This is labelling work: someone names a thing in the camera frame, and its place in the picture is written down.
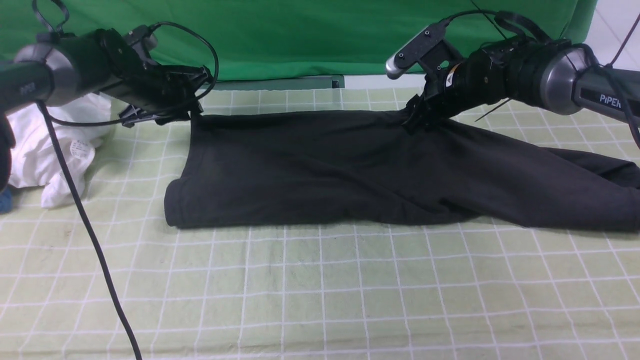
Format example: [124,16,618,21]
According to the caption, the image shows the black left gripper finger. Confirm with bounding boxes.
[174,66,213,91]
[119,102,201,127]

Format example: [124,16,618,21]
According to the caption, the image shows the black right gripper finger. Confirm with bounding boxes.
[402,95,443,133]

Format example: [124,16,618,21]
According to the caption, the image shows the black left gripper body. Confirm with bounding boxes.
[97,28,199,109]

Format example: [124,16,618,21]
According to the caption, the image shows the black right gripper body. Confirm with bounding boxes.
[421,42,531,121]

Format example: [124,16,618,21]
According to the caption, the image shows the dark gray long-sleeve top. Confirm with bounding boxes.
[164,109,640,232]

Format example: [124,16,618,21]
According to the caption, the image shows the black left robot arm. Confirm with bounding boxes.
[0,22,220,188]

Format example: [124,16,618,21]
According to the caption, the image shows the gray right robot arm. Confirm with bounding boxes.
[403,38,639,141]

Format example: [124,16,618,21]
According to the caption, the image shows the green backdrop cloth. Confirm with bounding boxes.
[0,0,598,83]

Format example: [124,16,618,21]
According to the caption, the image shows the white crumpled shirt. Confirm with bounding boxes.
[7,93,112,209]

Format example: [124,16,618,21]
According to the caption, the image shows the blue garment at left edge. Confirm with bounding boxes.
[0,187,13,214]

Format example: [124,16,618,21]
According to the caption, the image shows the green checkered table mat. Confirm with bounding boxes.
[0,88,639,360]

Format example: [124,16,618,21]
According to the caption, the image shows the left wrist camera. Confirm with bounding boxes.
[123,25,158,51]

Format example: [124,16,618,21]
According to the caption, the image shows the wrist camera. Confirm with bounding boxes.
[385,20,464,80]
[123,25,158,51]

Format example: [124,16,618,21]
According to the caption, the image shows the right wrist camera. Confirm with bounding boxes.
[385,20,464,80]

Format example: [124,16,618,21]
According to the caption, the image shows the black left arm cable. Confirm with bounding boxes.
[32,0,220,360]

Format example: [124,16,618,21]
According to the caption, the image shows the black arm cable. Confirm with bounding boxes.
[440,0,640,151]
[32,0,220,360]

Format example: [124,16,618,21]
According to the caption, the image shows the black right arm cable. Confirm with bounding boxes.
[440,0,640,151]

